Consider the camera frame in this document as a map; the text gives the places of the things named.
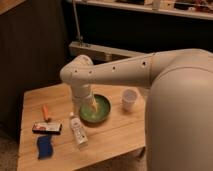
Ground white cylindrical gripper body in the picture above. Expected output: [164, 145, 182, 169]
[71, 85, 94, 114]

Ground grey metal beam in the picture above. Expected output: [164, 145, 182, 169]
[69, 41, 142, 62]

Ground red white black box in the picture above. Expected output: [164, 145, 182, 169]
[32, 122, 62, 134]

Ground metal pole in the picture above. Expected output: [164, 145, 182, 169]
[72, 0, 83, 46]

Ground white paper cup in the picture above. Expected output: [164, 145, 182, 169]
[122, 89, 137, 111]

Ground blue sponge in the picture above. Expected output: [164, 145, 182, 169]
[37, 135, 53, 159]

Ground orange marker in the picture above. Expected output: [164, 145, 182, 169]
[42, 105, 51, 122]

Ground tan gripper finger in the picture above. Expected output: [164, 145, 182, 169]
[91, 99, 98, 112]

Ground cluttered shelf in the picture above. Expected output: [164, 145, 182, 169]
[76, 0, 213, 21]

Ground wooden table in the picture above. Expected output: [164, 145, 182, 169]
[17, 84, 145, 171]

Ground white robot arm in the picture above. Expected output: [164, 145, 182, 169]
[60, 49, 213, 171]

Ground green ceramic bowl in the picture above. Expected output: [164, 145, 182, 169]
[79, 94, 111, 123]

